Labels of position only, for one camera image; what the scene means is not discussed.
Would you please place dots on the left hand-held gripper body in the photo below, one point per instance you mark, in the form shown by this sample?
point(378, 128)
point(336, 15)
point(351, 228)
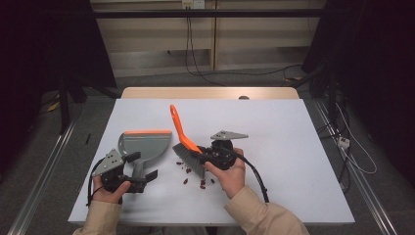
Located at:
point(109, 163)

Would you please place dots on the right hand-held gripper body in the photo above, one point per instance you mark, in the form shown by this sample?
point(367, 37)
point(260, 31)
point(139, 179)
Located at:
point(223, 156)

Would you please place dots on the grey dustpan with orange edge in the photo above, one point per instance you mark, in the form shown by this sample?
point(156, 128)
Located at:
point(147, 147)

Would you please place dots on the red kidney beans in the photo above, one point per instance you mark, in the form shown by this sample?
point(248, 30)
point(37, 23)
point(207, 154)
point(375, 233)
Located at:
point(202, 186)

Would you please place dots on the orange brush with grey bristles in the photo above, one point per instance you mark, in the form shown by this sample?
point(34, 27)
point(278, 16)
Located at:
point(181, 130)

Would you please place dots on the person's right hand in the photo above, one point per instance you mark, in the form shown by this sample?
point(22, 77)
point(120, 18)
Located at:
point(231, 179)

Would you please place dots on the person's left hand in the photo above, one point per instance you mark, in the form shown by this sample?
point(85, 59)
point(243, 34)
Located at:
point(106, 196)

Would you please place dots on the white table sheet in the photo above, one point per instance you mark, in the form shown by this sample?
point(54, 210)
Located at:
point(277, 169)

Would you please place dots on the wooden table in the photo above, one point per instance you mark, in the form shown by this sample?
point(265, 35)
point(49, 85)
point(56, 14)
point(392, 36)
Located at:
point(208, 93)

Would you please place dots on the white power strip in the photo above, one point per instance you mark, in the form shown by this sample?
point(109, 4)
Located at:
point(343, 142)

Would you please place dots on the black curtain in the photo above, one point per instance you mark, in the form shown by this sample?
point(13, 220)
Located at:
point(375, 65)
point(39, 49)

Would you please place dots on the black horizontal bar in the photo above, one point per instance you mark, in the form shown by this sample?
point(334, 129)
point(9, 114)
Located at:
point(208, 13)

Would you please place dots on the metal floor rail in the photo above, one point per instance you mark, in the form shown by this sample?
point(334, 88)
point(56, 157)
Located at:
point(362, 179)
point(39, 182)

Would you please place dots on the white wall socket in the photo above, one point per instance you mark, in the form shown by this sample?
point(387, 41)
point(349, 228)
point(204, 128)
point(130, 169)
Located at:
point(193, 4)

